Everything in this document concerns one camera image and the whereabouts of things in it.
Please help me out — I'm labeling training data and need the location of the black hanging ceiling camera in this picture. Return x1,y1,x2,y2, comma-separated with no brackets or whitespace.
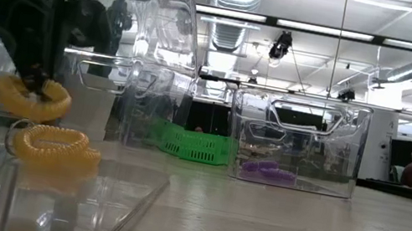
337,86,358,104
267,28,296,63

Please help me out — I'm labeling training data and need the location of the yellow spring keychain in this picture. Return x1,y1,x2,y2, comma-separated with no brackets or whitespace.
0,70,76,129

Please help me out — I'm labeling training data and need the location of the white pillar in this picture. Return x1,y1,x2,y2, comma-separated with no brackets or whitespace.
356,108,402,185

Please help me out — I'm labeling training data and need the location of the thin vertical hanging cable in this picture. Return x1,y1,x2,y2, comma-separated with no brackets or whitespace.
327,0,348,99

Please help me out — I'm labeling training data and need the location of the clear plastic bin with handles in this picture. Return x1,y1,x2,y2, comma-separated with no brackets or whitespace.
219,83,375,202

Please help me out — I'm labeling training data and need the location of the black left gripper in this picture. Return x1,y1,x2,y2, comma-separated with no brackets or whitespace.
0,0,83,105

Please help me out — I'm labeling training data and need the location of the yellow spiral hair tie lying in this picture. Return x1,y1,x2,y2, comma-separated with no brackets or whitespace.
1,116,106,179

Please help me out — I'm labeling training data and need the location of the large clear plastic bin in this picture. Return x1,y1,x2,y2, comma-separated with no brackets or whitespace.
0,0,213,231

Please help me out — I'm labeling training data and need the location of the purple spring keychain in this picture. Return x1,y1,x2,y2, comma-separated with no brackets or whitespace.
258,165,299,185
239,154,281,178

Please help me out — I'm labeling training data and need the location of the silver ceiling air duct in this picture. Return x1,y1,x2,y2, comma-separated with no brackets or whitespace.
198,0,266,58

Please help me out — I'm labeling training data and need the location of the green plastic basket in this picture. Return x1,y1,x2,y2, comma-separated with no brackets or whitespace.
147,116,234,168

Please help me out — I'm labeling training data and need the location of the long ceiling light fixture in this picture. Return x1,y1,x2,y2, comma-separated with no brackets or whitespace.
193,2,412,53

